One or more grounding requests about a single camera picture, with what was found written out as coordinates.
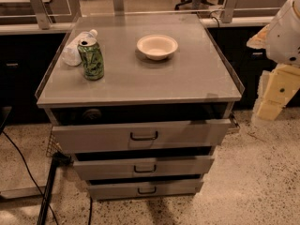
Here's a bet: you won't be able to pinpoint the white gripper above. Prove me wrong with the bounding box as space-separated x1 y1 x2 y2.
247 0 300 124

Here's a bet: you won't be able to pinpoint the grey top drawer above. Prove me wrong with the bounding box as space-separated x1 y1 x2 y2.
52 119 231 154

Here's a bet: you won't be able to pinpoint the grey drawer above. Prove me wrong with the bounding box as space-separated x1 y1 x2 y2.
74 156 214 180
88 178 203 201
52 119 231 154

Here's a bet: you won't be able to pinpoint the grey metal drawer cabinet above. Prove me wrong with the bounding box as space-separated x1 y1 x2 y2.
37 14 244 190

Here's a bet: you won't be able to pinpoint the grey middle drawer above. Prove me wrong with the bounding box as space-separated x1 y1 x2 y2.
74 156 214 180

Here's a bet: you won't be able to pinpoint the can inside top drawer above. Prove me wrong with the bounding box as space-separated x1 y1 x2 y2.
82 109 102 123

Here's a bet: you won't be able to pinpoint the grey bottom drawer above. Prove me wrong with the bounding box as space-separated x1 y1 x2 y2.
88 178 203 201

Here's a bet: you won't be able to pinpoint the white paper bowl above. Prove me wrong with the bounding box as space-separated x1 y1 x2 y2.
137 35 178 61

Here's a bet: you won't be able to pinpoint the green soda can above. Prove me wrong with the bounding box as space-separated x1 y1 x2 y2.
77 37 104 81

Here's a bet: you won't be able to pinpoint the dark counter cabinets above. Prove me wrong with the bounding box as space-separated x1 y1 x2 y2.
0 27 276 124

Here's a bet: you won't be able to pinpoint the black metal floor rail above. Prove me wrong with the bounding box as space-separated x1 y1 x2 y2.
37 152 70 225

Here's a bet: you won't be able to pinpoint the black floor cable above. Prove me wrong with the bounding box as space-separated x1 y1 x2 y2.
0 129 60 225

